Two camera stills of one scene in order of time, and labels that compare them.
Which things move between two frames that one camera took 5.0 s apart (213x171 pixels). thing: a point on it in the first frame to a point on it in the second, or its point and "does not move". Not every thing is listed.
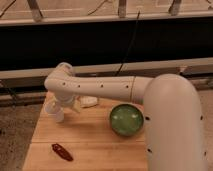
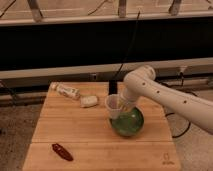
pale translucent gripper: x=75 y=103 to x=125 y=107
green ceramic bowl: x=127 y=119 does not move
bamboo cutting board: x=91 y=141 does not move
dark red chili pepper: x=62 y=152 does not move
